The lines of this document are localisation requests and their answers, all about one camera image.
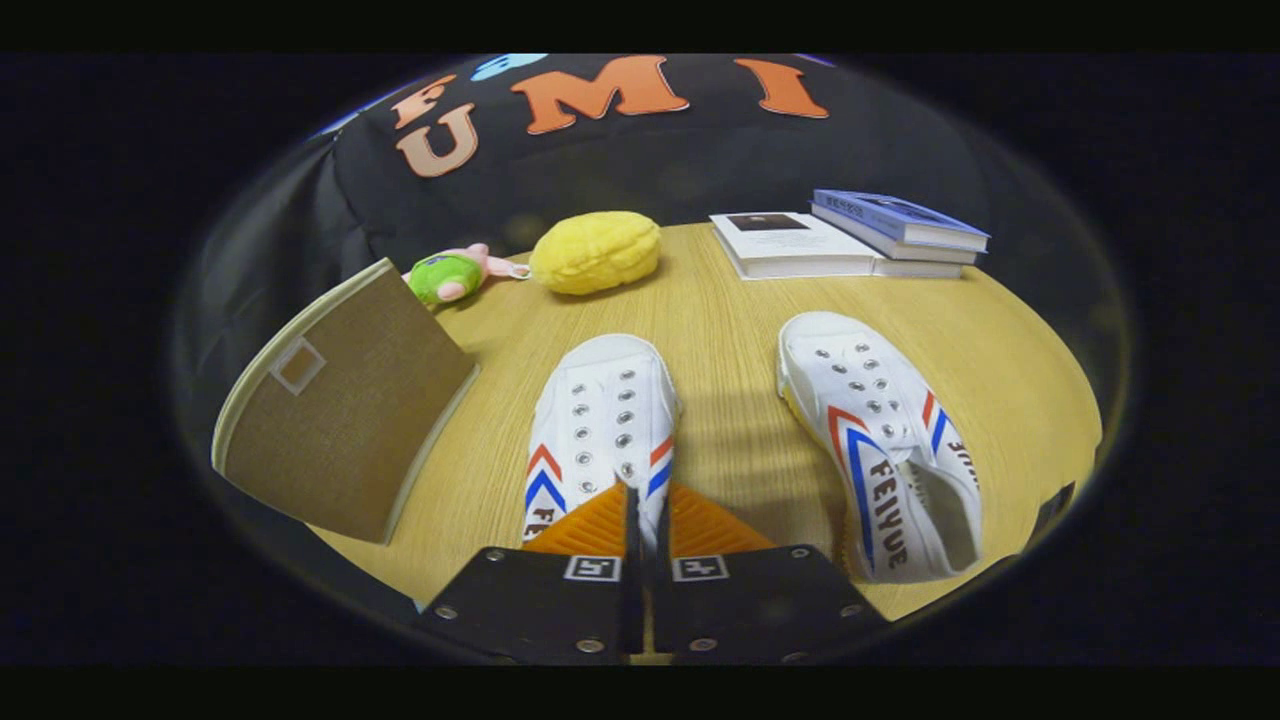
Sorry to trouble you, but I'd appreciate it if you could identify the pink and green plush toy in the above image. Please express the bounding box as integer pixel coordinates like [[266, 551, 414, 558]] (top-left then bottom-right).
[[405, 243, 533, 309]]

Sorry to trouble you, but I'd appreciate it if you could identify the blue book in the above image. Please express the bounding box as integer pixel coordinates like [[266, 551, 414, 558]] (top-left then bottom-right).
[[810, 189, 992, 266]]

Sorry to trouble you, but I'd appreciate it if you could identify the yellow plush toy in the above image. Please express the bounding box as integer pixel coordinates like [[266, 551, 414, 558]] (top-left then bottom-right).
[[528, 210, 663, 297]]

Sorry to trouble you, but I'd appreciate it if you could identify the beige fabric storage box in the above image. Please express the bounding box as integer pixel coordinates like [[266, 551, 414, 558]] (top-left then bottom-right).
[[211, 257, 481, 546]]

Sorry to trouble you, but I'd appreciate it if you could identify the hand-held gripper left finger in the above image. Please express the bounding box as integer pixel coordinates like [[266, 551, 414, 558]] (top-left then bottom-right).
[[418, 482, 642, 666]]

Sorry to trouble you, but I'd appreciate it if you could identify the white book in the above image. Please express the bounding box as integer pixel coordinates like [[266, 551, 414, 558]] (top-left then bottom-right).
[[709, 211, 966, 281]]

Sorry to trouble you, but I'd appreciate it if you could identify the white striped shoe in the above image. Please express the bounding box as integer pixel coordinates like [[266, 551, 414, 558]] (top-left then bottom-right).
[[522, 333, 681, 551], [777, 311, 984, 585]]

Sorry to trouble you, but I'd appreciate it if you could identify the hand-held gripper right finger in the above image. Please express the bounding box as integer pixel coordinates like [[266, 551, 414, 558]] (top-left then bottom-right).
[[655, 482, 889, 666]]

